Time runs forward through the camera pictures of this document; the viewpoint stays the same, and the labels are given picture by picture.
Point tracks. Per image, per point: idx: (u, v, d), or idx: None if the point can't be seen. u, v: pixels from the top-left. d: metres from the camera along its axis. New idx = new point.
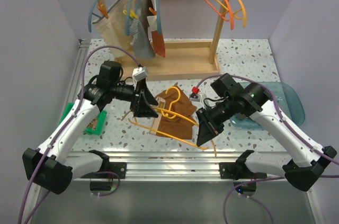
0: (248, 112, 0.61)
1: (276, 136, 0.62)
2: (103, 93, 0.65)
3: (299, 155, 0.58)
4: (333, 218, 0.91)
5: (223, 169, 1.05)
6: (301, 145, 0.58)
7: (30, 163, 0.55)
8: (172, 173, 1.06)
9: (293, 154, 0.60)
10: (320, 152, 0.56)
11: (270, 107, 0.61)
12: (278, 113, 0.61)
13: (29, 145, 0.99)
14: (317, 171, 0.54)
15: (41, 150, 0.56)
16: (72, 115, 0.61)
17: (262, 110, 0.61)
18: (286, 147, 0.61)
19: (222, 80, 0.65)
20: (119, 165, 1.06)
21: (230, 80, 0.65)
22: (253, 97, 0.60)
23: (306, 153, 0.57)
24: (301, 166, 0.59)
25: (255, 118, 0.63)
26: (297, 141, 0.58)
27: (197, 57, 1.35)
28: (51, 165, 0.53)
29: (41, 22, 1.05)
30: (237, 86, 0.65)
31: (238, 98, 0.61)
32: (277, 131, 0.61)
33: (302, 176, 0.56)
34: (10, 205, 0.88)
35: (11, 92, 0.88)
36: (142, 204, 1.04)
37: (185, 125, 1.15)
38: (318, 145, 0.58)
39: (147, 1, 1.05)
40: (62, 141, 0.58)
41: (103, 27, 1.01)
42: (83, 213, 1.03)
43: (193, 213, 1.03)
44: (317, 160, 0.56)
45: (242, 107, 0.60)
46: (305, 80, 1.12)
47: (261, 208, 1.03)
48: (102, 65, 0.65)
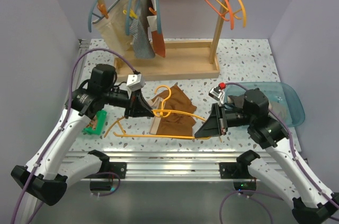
0: (262, 144, 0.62)
1: (286, 173, 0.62)
2: (92, 100, 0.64)
3: (306, 195, 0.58)
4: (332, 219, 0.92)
5: (223, 169, 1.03)
6: (310, 186, 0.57)
7: (19, 180, 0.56)
8: (173, 173, 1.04)
9: (301, 193, 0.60)
10: (329, 197, 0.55)
11: (286, 144, 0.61)
12: (292, 151, 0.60)
13: (29, 145, 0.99)
14: (322, 214, 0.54)
15: (28, 168, 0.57)
16: (59, 128, 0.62)
17: (276, 146, 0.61)
18: (295, 185, 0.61)
19: (259, 106, 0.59)
20: (119, 165, 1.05)
21: (263, 108, 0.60)
22: (270, 132, 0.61)
23: (314, 195, 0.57)
24: (307, 206, 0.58)
25: (269, 153, 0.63)
26: (307, 181, 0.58)
27: (196, 57, 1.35)
28: (39, 185, 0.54)
29: (40, 23, 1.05)
30: (266, 114, 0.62)
31: (257, 129, 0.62)
32: (287, 169, 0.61)
33: (306, 215, 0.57)
34: (10, 206, 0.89)
35: (11, 93, 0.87)
36: (142, 204, 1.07)
37: (185, 125, 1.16)
38: (328, 189, 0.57)
39: (147, 1, 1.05)
40: (49, 158, 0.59)
41: (103, 27, 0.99)
42: (85, 213, 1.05)
43: (192, 213, 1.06)
44: (324, 203, 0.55)
45: (257, 140, 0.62)
46: (304, 80, 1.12)
47: (260, 209, 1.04)
48: (94, 69, 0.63)
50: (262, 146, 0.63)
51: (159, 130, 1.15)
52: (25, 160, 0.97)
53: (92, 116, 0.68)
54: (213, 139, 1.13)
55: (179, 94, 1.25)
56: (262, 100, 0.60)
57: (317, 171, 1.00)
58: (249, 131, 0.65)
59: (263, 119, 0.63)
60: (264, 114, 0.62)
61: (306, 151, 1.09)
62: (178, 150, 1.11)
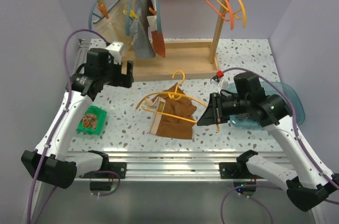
0: (264, 122, 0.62)
1: (287, 153, 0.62)
2: (92, 81, 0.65)
3: (306, 176, 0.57)
4: (333, 220, 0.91)
5: (223, 169, 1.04)
6: (310, 167, 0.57)
7: (30, 164, 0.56)
8: (173, 173, 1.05)
9: (300, 173, 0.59)
10: (329, 178, 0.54)
11: (288, 123, 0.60)
12: (294, 130, 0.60)
13: (29, 145, 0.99)
14: (321, 195, 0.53)
15: (38, 151, 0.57)
16: (64, 110, 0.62)
17: (279, 124, 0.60)
18: (294, 166, 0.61)
19: (249, 81, 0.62)
20: (119, 165, 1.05)
21: (255, 84, 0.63)
22: (273, 108, 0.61)
23: (314, 176, 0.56)
24: (306, 187, 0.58)
25: (270, 132, 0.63)
26: (308, 161, 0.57)
27: (196, 57, 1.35)
28: (52, 164, 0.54)
29: (40, 23, 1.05)
30: (260, 91, 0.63)
31: (257, 107, 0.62)
32: (288, 148, 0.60)
33: (304, 196, 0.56)
34: (10, 206, 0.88)
35: (11, 93, 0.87)
36: (142, 204, 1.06)
37: (185, 125, 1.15)
38: (328, 170, 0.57)
39: (147, 1, 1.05)
40: (59, 138, 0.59)
41: (103, 27, 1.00)
42: (85, 213, 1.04)
43: (192, 212, 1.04)
44: (323, 185, 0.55)
45: (259, 117, 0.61)
46: (305, 80, 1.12)
47: (261, 208, 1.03)
48: (89, 52, 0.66)
50: (261, 124, 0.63)
51: (159, 130, 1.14)
52: None
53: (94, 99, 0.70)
54: (213, 140, 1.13)
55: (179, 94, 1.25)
56: (251, 75, 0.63)
57: None
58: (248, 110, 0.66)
59: (258, 97, 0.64)
60: (259, 91, 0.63)
61: None
62: (178, 150, 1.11)
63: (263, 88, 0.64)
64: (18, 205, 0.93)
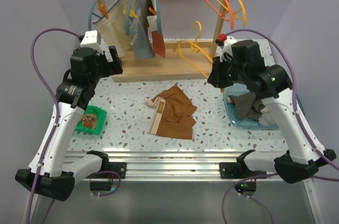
0: (262, 92, 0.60)
1: (282, 127, 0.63)
2: (81, 90, 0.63)
3: (300, 151, 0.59)
4: (333, 220, 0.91)
5: (223, 169, 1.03)
6: (304, 143, 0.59)
7: (26, 182, 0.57)
8: (173, 173, 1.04)
9: (292, 148, 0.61)
10: (321, 154, 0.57)
11: (288, 97, 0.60)
12: (293, 104, 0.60)
13: (29, 146, 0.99)
14: (312, 170, 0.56)
15: (32, 169, 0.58)
16: (54, 125, 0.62)
17: (278, 98, 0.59)
18: (287, 140, 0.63)
19: (248, 49, 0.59)
20: (119, 165, 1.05)
21: (255, 53, 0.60)
22: (274, 80, 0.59)
23: (307, 151, 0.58)
24: (296, 162, 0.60)
25: (268, 105, 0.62)
26: (303, 137, 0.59)
27: (196, 57, 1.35)
28: (47, 182, 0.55)
29: (40, 23, 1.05)
30: (259, 61, 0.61)
31: (256, 78, 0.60)
32: (284, 122, 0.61)
33: (296, 172, 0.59)
34: (10, 206, 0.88)
35: (11, 93, 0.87)
36: (142, 204, 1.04)
37: (185, 125, 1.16)
38: (321, 146, 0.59)
39: (148, 1, 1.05)
40: (51, 155, 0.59)
41: (103, 27, 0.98)
42: (83, 213, 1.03)
43: (193, 212, 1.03)
44: (315, 160, 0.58)
45: (258, 88, 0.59)
46: (305, 80, 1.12)
47: (262, 208, 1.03)
48: (72, 59, 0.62)
50: (261, 96, 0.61)
51: (159, 130, 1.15)
52: (24, 160, 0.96)
53: (85, 107, 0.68)
54: (213, 140, 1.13)
55: (179, 95, 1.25)
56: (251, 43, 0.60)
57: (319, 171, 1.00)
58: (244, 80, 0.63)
59: (257, 68, 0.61)
60: (258, 61, 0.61)
61: None
62: (178, 150, 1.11)
63: (263, 57, 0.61)
64: (17, 205, 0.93)
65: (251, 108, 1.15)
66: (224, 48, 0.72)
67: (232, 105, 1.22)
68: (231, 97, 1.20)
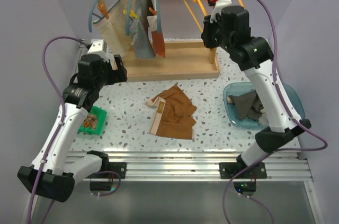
0: (243, 63, 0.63)
1: (261, 97, 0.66)
2: (87, 93, 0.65)
3: (277, 120, 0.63)
4: (333, 219, 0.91)
5: (223, 169, 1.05)
6: (282, 112, 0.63)
7: (27, 180, 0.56)
8: (173, 173, 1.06)
9: (271, 118, 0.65)
10: (297, 122, 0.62)
11: (268, 68, 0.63)
12: (273, 75, 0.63)
13: (28, 145, 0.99)
14: (287, 137, 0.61)
15: (35, 166, 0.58)
16: (60, 123, 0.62)
17: (259, 68, 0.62)
18: (266, 109, 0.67)
19: (238, 17, 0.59)
20: (119, 165, 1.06)
21: (243, 23, 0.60)
22: (255, 51, 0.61)
23: (284, 120, 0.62)
24: (275, 131, 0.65)
25: (249, 76, 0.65)
26: (280, 107, 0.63)
27: (197, 57, 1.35)
28: (49, 179, 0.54)
29: (40, 23, 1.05)
30: (246, 30, 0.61)
31: (239, 48, 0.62)
32: (263, 92, 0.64)
33: (274, 140, 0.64)
34: (10, 206, 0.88)
35: (10, 93, 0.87)
36: (142, 205, 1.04)
37: (185, 125, 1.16)
38: (296, 115, 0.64)
39: (147, 1, 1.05)
40: (55, 153, 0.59)
41: (103, 27, 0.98)
42: (84, 213, 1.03)
43: (193, 212, 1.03)
44: (291, 128, 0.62)
45: (240, 59, 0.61)
46: (305, 80, 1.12)
47: (261, 208, 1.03)
48: (79, 62, 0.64)
50: (242, 65, 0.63)
51: (160, 130, 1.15)
52: (24, 160, 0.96)
53: (89, 109, 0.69)
54: (213, 140, 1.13)
55: (179, 94, 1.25)
56: (242, 12, 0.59)
57: (319, 171, 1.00)
58: (229, 48, 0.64)
59: (243, 37, 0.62)
60: (245, 31, 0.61)
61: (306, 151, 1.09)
62: (178, 150, 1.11)
63: (250, 28, 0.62)
64: (17, 205, 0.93)
65: (251, 108, 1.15)
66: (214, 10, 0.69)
67: (232, 105, 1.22)
68: (231, 97, 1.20)
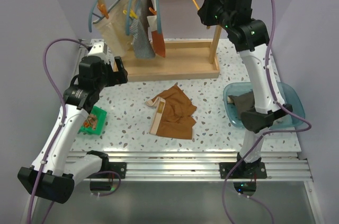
0: (239, 44, 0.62)
1: (251, 79, 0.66)
2: (87, 94, 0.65)
3: (262, 102, 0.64)
4: (333, 219, 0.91)
5: (223, 169, 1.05)
6: (268, 95, 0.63)
7: (28, 181, 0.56)
8: (173, 173, 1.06)
9: (257, 99, 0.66)
10: (280, 106, 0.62)
11: (263, 51, 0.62)
12: (266, 59, 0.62)
13: (29, 146, 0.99)
14: (268, 119, 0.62)
15: (35, 167, 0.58)
16: (60, 124, 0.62)
17: (253, 51, 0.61)
18: (254, 91, 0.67)
19: None
20: (119, 165, 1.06)
21: (245, 3, 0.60)
22: (252, 34, 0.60)
23: (269, 102, 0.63)
24: (258, 112, 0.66)
25: (243, 57, 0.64)
26: (267, 89, 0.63)
27: (197, 57, 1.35)
28: (49, 180, 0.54)
29: (40, 23, 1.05)
30: (247, 12, 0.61)
31: (237, 28, 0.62)
32: (253, 74, 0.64)
33: (256, 120, 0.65)
34: (10, 206, 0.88)
35: (11, 93, 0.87)
36: (142, 205, 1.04)
37: (185, 125, 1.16)
38: (282, 99, 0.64)
39: (147, 1, 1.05)
40: (55, 154, 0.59)
41: (103, 27, 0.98)
42: (84, 213, 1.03)
43: (193, 212, 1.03)
44: (274, 110, 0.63)
45: (237, 39, 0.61)
46: (304, 80, 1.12)
47: (261, 208, 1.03)
48: (80, 64, 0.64)
50: (238, 45, 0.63)
51: (160, 130, 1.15)
52: (24, 160, 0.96)
53: (90, 110, 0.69)
54: (213, 140, 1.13)
55: (179, 95, 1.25)
56: None
57: (319, 171, 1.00)
58: (227, 28, 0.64)
59: (243, 19, 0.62)
60: (246, 12, 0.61)
61: (306, 151, 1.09)
62: (178, 150, 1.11)
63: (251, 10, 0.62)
64: (17, 205, 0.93)
65: None
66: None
67: (232, 105, 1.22)
68: (231, 97, 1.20)
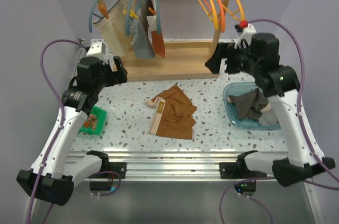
0: (268, 91, 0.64)
1: (284, 125, 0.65)
2: (87, 96, 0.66)
3: (297, 153, 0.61)
4: (333, 220, 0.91)
5: (223, 169, 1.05)
6: (302, 145, 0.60)
7: (27, 184, 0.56)
8: (173, 173, 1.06)
9: (291, 151, 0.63)
10: (318, 159, 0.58)
11: (293, 98, 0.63)
12: (297, 105, 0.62)
13: (29, 146, 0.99)
14: (306, 173, 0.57)
15: (34, 170, 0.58)
16: (59, 127, 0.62)
17: (283, 97, 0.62)
18: (287, 140, 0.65)
19: (268, 43, 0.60)
20: (119, 165, 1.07)
21: (273, 50, 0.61)
22: (281, 79, 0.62)
23: (304, 154, 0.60)
24: (294, 164, 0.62)
25: (273, 103, 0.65)
26: (302, 140, 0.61)
27: (197, 57, 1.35)
28: (48, 183, 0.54)
29: (40, 23, 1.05)
30: (275, 59, 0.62)
31: (266, 75, 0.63)
32: (286, 122, 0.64)
33: (290, 174, 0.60)
34: (9, 207, 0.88)
35: (10, 93, 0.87)
36: (142, 205, 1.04)
37: (185, 125, 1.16)
38: (320, 152, 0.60)
39: (147, 1, 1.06)
40: (54, 157, 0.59)
41: (103, 27, 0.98)
42: (83, 213, 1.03)
43: (193, 212, 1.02)
44: (311, 164, 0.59)
45: (265, 85, 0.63)
46: (304, 80, 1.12)
47: (262, 208, 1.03)
48: (78, 66, 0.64)
50: (267, 93, 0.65)
51: (160, 130, 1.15)
52: (24, 160, 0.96)
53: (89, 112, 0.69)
54: (213, 140, 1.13)
55: (179, 95, 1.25)
56: (273, 39, 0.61)
57: None
58: (255, 72, 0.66)
59: (271, 64, 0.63)
60: (274, 58, 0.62)
61: None
62: (178, 150, 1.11)
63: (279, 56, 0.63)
64: (17, 204, 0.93)
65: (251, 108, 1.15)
66: (242, 35, 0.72)
67: (232, 105, 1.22)
68: (231, 97, 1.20)
